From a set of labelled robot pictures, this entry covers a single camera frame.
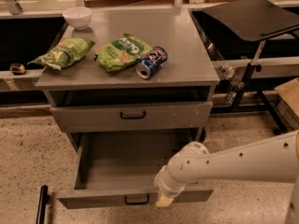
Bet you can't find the green chip bag centre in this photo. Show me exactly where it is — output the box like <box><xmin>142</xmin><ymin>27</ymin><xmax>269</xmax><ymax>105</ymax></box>
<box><xmin>94</xmin><ymin>34</ymin><xmax>151</xmax><ymax>72</ymax></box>

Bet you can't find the green chip bag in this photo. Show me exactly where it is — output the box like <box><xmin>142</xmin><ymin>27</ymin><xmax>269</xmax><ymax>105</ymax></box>
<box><xmin>29</xmin><ymin>37</ymin><xmax>94</xmax><ymax>71</ymax></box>
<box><xmin>94</xmin><ymin>34</ymin><xmax>151</xmax><ymax>72</ymax></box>

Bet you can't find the black tray stand table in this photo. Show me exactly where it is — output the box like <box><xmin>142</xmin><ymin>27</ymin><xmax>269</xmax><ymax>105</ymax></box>
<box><xmin>199</xmin><ymin>0</ymin><xmax>299</xmax><ymax>134</ymax></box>

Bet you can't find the black bar on floor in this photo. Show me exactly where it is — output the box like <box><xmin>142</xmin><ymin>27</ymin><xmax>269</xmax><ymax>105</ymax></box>
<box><xmin>36</xmin><ymin>185</ymin><xmax>50</xmax><ymax>224</ymax></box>

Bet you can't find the crushed blue soda can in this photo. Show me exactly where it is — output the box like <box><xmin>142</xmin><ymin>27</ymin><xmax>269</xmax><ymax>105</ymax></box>
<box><xmin>135</xmin><ymin>47</ymin><xmax>167</xmax><ymax>79</ymax></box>

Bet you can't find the green chip bag left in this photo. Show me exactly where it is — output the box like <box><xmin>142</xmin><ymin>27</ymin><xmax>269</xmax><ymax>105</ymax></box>
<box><xmin>29</xmin><ymin>37</ymin><xmax>94</xmax><ymax>71</ymax></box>

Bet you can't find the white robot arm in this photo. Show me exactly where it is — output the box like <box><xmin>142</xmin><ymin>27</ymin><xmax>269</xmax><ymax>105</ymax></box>
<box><xmin>154</xmin><ymin>131</ymin><xmax>299</xmax><ymax>224</ymax></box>

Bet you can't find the grey drawer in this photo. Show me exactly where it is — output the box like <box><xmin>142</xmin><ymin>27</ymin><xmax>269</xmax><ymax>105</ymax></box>
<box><xmin>50</xmin><ymin>102</ymin><xmax>212</xmax><ymax>133</ymax></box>
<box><xmin>57</xmin><ymin>128</ymin><xmax>215</xmax><ymax>210</ymax></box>

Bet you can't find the grey drawer cabinet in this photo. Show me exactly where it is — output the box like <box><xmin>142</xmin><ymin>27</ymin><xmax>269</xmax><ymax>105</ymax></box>
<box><xmin>36</xmin><ymin>8</ymin><xmax>219</xmax><ymax>144</ymax></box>

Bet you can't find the cardboard box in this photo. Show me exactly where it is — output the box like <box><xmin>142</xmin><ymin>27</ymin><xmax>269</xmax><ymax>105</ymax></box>
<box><xmin>275</xmin><ymin>77</ymin><xmax>299</xmax><ymax>130</ymax></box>

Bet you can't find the white bowl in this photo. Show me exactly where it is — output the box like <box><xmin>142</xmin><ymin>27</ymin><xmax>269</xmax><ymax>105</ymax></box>
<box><xmin>63</xmin><ymin>7</ymin><xmax>92</xmax><ymax>30</ymax></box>

